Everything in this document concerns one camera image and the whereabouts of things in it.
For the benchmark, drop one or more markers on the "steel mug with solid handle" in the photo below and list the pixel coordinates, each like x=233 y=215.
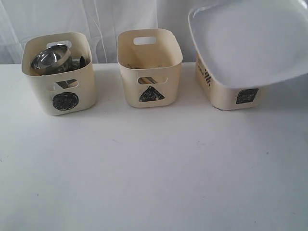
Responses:
x=78 y=63

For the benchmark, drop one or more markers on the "cream bin with square mark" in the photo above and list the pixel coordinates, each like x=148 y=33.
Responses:
x=223 y=98

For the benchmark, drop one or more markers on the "wooden chopstick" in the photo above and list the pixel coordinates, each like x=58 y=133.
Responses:
x=147 y=80

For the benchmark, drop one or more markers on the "white square plate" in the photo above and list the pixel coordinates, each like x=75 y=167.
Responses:
x=251 y=43

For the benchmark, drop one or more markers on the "white curtain backdrop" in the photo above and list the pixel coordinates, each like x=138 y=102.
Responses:
x=100 y=20

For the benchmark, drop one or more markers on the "cream bin with circle mark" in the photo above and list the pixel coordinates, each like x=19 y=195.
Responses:
x=52 y=98

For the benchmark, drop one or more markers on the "stainless steel bowl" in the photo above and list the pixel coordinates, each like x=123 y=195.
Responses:
x=53 y=60

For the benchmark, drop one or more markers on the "cream bin with triangle mark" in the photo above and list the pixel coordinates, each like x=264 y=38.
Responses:
x=158 y=53

